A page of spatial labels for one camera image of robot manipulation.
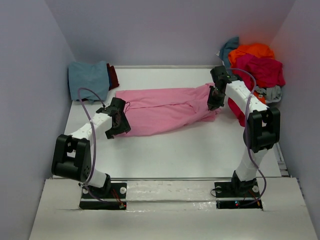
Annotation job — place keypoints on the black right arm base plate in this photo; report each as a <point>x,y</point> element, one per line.
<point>227,197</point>

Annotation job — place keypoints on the magenta t shirt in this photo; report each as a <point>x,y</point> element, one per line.
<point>259,72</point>

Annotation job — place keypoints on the pink t shirt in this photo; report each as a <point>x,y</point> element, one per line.
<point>157,111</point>

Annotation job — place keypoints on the grey t shirt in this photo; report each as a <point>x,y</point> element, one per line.
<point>270,94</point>

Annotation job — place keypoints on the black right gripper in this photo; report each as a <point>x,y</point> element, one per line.
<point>212,104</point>

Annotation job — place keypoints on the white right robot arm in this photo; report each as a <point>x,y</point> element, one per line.
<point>261,131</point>

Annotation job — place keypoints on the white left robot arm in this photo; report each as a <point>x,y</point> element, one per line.
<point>74,155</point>

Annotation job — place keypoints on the teal t shirt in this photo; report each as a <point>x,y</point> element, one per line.
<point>232,44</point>

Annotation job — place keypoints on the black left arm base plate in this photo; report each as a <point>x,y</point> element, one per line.
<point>114,200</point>

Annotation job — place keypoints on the folded dark red t shirt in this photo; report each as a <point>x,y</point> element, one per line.
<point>112,76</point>

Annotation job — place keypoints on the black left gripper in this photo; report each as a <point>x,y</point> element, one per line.
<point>124,127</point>

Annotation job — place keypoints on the folded light blue t shirt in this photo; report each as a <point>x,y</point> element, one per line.
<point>90,76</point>

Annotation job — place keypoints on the orange t shirt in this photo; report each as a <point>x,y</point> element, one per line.
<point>257,49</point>

